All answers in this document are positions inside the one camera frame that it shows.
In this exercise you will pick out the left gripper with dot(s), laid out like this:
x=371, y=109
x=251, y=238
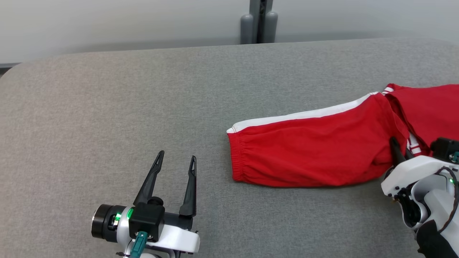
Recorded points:
x=179, y=238

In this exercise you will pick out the red shorts with white trim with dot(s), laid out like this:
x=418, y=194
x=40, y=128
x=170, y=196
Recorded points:
x=315, y=150

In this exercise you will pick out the grey fabric sofa cushion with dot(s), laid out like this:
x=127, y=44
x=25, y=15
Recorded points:
x=107, y=107

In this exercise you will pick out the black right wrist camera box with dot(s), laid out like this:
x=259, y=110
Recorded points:
x=443, y=148

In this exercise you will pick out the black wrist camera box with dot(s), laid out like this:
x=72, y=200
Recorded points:
x=443, y=148
x=147, y=218

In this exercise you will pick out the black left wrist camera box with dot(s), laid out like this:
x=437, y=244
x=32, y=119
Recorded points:
x=147, y=218

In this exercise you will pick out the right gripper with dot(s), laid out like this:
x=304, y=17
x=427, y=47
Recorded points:
x=412, y=172

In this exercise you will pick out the grey metal partition post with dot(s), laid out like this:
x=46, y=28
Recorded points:
x=246, y=28

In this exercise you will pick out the red jersey with white sleeves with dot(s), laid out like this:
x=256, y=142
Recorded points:
x=430, y=107

